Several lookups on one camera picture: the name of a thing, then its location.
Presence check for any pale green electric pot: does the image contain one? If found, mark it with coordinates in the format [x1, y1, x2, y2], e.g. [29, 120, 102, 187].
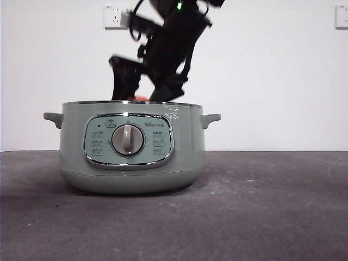
[43, 100, 221, 195]

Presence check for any pale grey right wrist camera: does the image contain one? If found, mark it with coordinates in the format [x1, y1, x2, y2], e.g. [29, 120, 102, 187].
[119, 9, 135, 28]

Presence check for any white wall socket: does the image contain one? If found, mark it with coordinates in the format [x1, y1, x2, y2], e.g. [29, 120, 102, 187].
[104, 5, 128, 30]
[335, 4, 348, 30]

